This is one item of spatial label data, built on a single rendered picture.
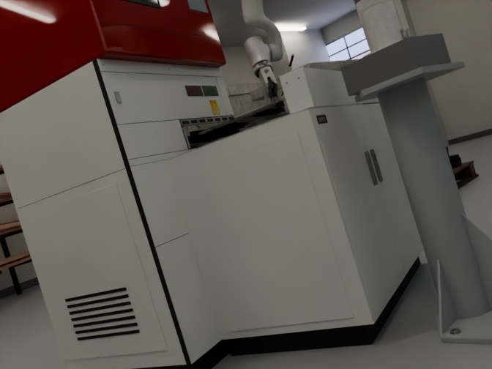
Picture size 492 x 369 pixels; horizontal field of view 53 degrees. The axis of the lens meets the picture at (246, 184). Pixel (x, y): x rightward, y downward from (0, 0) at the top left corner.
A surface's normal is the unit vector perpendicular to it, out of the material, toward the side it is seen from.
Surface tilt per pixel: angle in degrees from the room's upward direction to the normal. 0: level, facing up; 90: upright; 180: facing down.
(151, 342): 90
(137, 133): 90
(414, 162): 90
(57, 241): 90
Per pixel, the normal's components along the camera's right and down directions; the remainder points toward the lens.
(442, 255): -0.64, 0.21
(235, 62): 0.66, -0.19
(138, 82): 0.82, -0.25
